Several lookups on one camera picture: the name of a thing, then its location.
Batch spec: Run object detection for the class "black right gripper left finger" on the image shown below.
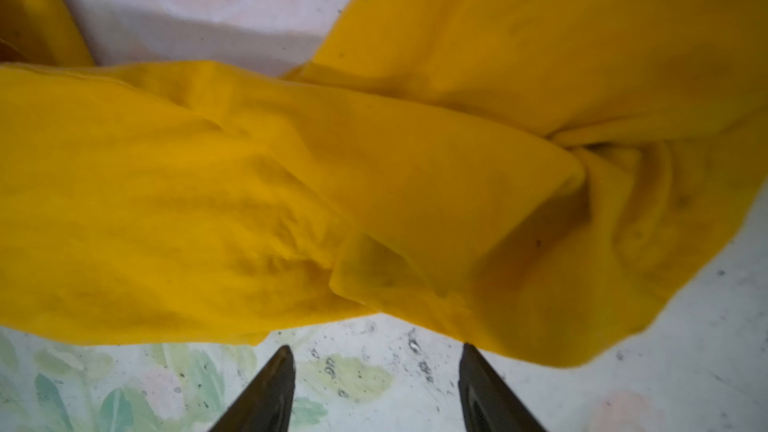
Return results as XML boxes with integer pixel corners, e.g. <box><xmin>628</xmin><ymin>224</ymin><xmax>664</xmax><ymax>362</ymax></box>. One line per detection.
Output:
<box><xmin>210</xmin><ymin>345</ymin><xmax>296</xmax><ymax>432</ymax></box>

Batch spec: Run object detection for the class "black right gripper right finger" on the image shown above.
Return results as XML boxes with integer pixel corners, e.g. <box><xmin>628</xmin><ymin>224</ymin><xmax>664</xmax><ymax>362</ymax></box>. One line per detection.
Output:
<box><xmin>458</xmin><ymin>343</ymin><xmax>546</xmax><ymax>432</ymax></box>

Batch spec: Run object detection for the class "yellow t shirt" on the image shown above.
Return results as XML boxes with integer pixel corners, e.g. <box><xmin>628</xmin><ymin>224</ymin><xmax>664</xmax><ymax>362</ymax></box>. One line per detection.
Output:
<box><xmin>1</xmin><ymin>0</ymin><xmax>767</xmax><ymax>367</ymax></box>

